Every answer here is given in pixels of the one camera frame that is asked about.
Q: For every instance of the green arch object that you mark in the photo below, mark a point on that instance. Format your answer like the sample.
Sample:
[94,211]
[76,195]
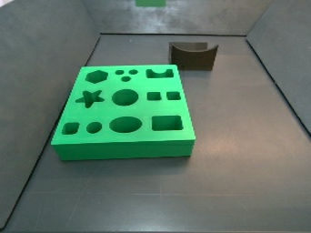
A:
[151,3]

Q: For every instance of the dark curved holder stand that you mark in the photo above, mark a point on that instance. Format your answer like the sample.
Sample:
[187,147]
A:
[192,55]

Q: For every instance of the green shape sorter block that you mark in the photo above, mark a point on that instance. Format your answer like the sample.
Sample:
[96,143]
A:
[125,112]

